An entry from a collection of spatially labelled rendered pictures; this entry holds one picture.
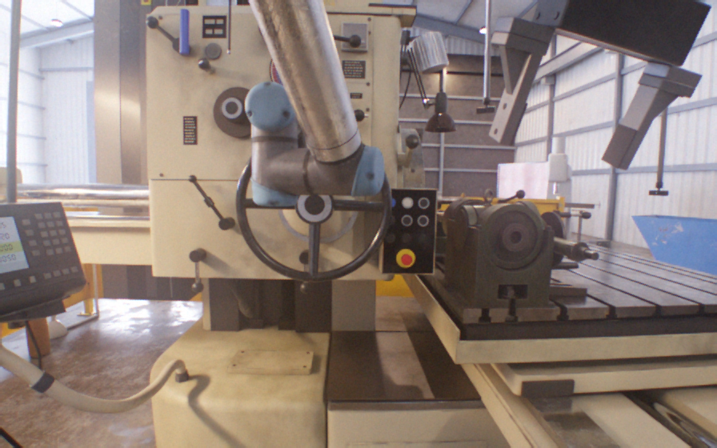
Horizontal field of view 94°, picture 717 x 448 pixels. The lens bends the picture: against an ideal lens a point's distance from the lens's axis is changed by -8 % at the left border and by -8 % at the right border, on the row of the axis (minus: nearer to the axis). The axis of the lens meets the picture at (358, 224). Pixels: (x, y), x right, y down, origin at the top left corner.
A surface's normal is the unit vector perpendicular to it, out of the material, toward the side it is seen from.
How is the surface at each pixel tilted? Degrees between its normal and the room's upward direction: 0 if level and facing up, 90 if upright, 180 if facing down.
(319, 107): 130
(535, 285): 90
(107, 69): 90
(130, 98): 90
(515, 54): 113
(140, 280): 90
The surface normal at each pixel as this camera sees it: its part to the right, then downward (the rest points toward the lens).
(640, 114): -0.98, -0.13
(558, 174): -0.56, 0.08
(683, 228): -0.86, 0.04
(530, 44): 0.07, 0.49
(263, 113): 0.04, 0.11
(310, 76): 0.18, 0.72
